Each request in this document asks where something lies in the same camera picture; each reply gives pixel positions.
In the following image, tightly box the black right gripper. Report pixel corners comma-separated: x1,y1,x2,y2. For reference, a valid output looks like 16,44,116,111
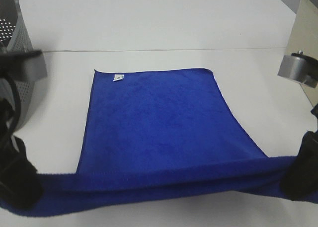
279,107,318,203

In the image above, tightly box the blue microfibre towel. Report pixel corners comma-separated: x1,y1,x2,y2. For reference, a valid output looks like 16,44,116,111
0,68,318,219

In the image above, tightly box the white towel label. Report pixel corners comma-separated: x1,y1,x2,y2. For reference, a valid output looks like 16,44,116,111
113,74,124,82

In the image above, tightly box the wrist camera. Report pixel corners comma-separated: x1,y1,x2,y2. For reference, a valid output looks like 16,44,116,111
278,50,318,88
0,50,47,82

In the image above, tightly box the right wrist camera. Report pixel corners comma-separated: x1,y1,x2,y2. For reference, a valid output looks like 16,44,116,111
278,50,318,88

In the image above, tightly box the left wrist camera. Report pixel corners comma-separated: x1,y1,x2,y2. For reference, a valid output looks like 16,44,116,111
0,50,47,82

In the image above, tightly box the grey perforated plastic basket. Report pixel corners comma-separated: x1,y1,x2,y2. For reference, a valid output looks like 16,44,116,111
0,0,34,131

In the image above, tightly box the beige box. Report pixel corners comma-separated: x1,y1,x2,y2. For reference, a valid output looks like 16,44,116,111
285,0,318,106

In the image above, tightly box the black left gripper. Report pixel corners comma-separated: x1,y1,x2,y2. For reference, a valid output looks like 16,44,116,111
0,98,42,209

